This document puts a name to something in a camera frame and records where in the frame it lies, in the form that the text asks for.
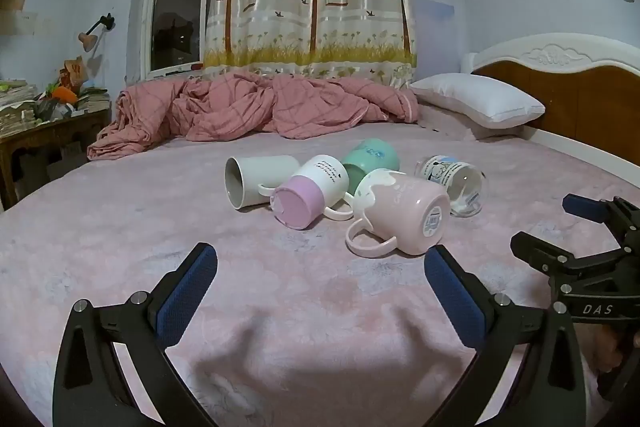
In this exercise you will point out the person's right hand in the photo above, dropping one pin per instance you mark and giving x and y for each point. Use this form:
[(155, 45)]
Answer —
[(597, 347)]

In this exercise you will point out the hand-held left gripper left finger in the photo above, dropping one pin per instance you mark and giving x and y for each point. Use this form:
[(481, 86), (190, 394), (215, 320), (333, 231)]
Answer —
[(187, 292)]

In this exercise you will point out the white pillow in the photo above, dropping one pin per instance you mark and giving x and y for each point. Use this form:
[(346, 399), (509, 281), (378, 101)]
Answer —
[(475, 99)]

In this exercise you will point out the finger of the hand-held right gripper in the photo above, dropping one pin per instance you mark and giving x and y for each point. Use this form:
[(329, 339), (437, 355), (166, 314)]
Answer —
[(540, 247), (582, 207)]

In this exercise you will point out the printed glass cup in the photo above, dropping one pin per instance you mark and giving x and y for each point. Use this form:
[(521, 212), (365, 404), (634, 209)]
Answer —
[(440, 172)]

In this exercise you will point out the white and wooden headboard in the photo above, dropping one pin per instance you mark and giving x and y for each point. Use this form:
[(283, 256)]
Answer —
[(575, 97)]

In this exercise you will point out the pile of books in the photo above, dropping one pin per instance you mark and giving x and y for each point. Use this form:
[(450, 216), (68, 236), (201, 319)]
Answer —
[(94, 99)]

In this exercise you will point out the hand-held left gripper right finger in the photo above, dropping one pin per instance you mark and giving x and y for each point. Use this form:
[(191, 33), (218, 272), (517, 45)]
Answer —
[(455, 297)]

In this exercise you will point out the pink pillow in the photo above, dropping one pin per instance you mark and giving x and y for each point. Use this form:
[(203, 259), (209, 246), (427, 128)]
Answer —
[(450, 127)]

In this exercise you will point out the plain white cup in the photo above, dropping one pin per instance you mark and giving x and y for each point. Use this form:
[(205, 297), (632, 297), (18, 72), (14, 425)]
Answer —
[(265, 172)]

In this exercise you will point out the green cup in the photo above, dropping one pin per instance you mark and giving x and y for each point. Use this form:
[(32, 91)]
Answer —
[(372, 157)]

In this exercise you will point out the orange printed box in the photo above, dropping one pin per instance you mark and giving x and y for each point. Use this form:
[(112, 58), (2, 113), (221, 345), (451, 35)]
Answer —
[(74, 72)]

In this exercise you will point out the stack of papers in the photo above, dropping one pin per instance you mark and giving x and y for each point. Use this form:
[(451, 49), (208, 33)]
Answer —
[(15, 107)]

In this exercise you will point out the pink wall lamp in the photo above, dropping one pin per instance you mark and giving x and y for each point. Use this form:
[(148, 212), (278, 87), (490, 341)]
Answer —
[(89, 41)]

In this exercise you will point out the orange packet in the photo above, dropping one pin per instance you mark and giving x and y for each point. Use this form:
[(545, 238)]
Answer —
[(65, 94)]

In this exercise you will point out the pink bed sheet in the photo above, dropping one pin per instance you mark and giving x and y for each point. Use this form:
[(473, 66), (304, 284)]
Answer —
[(150, 217)]

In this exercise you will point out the wooden desk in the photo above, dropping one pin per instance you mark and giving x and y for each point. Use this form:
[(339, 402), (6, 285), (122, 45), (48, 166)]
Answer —
[(45, 137)]

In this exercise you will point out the pink checked quilt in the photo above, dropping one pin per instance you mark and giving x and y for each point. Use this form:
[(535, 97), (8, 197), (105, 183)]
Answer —
[(225, 112)]

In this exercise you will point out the pink cup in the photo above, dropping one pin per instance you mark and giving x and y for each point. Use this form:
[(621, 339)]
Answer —
[(400, 212)]

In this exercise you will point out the purple and white cup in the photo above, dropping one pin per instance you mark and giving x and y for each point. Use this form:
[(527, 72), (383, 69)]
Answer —
[(300, 202)]

